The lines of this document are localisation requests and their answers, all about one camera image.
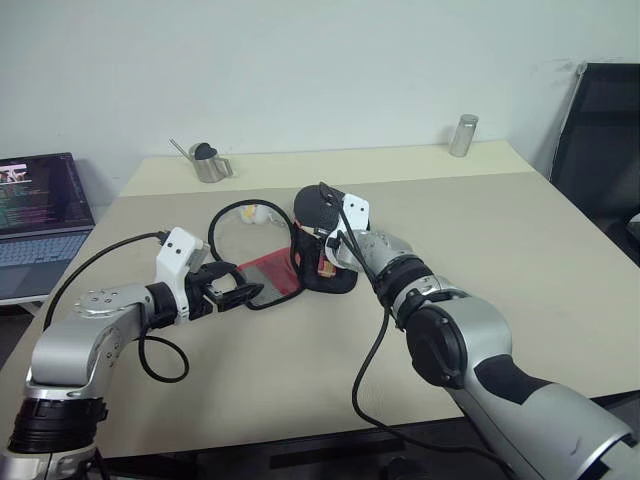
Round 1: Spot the stainless steel pitcher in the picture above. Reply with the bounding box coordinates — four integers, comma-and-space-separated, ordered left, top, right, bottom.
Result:
187, 142, 235, 184

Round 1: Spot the steel cylinder container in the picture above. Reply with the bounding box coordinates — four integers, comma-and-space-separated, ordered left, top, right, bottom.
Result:
447, 113, 480, 158

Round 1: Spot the thin metal straw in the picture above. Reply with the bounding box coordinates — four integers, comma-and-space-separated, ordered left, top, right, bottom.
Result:
168, 137, 194, 162

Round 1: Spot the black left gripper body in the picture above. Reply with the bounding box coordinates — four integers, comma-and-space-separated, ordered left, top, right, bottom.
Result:
186, 261, 237, 322

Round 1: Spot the black office chair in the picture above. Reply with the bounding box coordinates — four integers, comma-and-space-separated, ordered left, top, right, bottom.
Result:
546, 61, 640, 262

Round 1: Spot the small white yellow charm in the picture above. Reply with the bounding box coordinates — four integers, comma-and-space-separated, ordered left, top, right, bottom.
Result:
241, 201, 267, 227

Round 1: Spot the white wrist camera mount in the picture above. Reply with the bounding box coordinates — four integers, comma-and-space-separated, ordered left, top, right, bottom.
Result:
155, 226, 212, 322
323, 192, 373, 267

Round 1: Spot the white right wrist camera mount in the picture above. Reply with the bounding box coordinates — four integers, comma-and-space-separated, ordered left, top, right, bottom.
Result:
323, 192, 373, 267

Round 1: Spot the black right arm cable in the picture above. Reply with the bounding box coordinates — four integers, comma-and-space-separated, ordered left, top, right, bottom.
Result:
317, 181, 516, 480

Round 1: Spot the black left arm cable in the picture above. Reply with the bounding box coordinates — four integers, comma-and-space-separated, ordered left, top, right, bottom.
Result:
43, 229, 190, 385

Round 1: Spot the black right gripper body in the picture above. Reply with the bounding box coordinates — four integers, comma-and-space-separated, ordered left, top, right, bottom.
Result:
319, 198, 347, 240

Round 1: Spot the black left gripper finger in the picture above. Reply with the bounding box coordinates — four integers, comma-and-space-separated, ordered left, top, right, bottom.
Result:
218, 260, 245, 287
214, 282, 265, 309

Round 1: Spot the open laptop computer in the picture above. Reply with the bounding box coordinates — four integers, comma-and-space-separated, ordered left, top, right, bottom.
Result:
0, 151, 97, 304

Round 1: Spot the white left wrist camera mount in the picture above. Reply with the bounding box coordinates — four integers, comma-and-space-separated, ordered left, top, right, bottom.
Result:
155, 226, 212, 322

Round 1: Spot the black red paddle case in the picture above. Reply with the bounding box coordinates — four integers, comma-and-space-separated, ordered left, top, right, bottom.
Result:
208, 198, 360, 311

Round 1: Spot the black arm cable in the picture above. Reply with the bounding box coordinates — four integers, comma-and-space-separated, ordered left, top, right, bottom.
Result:
43, 229, 190, 385
317, 181, 516, 480

